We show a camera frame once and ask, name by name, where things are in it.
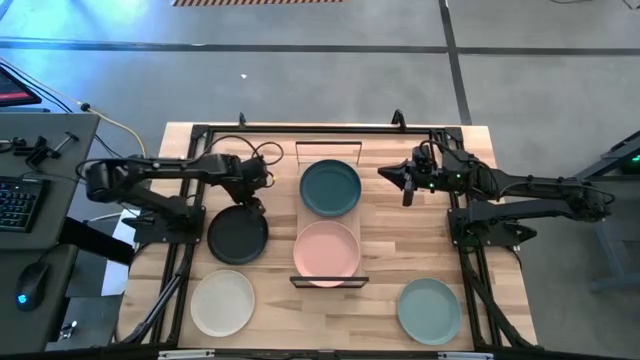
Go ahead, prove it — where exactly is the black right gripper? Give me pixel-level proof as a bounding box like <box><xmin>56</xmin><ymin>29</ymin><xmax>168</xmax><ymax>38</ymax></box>
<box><xmin>378</xmin><ymin>146</ymin><xmax>446</xmax><ymax>208</ymax></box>

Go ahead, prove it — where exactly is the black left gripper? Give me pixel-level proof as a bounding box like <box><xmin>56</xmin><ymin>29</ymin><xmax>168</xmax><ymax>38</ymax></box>
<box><xmin>238</xmin><ymin>156</ymin><xmax>274</xmax><ymax>217</ymax></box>

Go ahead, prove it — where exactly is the black plate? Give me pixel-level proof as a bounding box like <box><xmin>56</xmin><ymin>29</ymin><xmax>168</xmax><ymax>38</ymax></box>
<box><xmin>206</xmin><ymin>204</ymin><xmax>270</xmax><ymax>266</ymax></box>

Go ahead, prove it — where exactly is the dark teal plate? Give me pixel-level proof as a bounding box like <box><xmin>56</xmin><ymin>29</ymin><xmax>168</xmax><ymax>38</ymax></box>
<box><xmin>298</xmin><ymin>158</ymin><xmax>363</xmax><ymax>218</ymax></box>

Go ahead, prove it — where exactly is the pink plate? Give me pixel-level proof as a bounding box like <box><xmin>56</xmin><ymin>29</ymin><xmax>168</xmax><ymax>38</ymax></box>
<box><xmin>292</xmin><ymin>220</ymin><xmax>362</xmax><ymax>289</ymax></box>

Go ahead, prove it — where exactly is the white plate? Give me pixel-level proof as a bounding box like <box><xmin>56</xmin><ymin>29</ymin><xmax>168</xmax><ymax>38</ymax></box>
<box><xmin>190</xmin><ymin>269</ymin><xmax>256</xmax><ymax>338</ymax></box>

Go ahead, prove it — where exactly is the sage green plate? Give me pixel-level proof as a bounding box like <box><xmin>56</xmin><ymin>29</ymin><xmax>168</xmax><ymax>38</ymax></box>
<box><xmin>396</xmin><ymin>277</ymin><xmax>463</xmax><ymax>346</ymax></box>

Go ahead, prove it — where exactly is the white paper sheet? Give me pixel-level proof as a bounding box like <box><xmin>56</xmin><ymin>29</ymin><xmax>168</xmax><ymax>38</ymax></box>
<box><xmin>101</xmin><ymin>212</ymin><xmax>137</xmax><ymax>297</ymax></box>

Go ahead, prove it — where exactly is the black flat bar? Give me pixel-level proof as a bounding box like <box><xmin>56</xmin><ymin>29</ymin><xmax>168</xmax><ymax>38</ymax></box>
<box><xmin>58</xmin><ymin>217</ymin><xmax>136</xmax><ymax>266</ymax></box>

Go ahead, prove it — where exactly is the dark grey desk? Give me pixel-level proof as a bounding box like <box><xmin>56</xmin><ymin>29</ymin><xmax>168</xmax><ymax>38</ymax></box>
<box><xmin>0</xmin><ymin>243</ymin><xmax>80</xmax><ymax>354</ymax></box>

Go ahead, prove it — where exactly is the black computer green light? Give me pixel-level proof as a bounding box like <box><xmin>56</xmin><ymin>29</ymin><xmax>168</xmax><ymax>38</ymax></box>
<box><xmin>617</xmin><ymin>144</ymin><xmax>640</xmax><ymax>176</ymax></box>

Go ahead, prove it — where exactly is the small metal clip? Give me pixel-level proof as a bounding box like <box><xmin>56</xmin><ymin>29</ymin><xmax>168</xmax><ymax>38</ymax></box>
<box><xmin>58</xmin><ymin>319</ymin><xmax>79</xmax><ymax>342</ymax></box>

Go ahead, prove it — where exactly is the black backlit keyboard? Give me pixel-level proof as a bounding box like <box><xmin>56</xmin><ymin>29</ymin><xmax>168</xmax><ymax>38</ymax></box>
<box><xmin>0</xmin><ymin>175</ymin><xmax>52</xmax><ymax>234</ymax></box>

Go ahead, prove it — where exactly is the black computer mouse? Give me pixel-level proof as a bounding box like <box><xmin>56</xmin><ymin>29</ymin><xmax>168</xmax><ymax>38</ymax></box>
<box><xmin>14</xmin><ymin>261</ymin><xmax>50</xmax><ymax>313</ymax></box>

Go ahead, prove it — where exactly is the black computer monitor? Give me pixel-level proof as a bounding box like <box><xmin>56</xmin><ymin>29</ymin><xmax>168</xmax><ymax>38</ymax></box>
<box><xmin>0</xmin><ymin>67</ymin><xmax>43</xmax><ymax>109</ymax></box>

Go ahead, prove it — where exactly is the black aluminium table frame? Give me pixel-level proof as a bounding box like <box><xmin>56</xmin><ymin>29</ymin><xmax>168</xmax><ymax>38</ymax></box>
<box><xmin>113</xmin><ymin>123</ymin><xmax>539</xmax><ymax>360</ymax></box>

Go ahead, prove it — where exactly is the yellow cable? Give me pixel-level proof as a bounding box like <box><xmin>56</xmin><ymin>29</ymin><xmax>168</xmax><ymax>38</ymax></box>
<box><xmin>0</xmin><ymin>55</ymin><xmax>149</xmax><ymax>159</ymax></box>

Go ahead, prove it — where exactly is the black cable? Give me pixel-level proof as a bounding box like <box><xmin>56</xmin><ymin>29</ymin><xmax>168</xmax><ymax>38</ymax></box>
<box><xmin>93</xmin><ymin>133</ymin><xmax>124</xmax><ymax>160</ymax></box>

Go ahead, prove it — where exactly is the silver metal bracket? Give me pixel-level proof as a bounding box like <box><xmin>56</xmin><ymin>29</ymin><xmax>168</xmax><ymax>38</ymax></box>
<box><xmin>157</xmin><ymin>349</ymin><xmax>216</xmax><ymax>360</ymax></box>
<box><xmin>437</xmin><ymin>351</ymin><xmax>495</xmax><ymax>360</ymax></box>

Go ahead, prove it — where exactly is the black desk clamp mount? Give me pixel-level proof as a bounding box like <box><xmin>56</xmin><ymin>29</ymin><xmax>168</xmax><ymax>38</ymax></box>
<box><xmin>0</xmin><ymin>131</ymin><xmax>80</xmax><ymax>170</ymax></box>

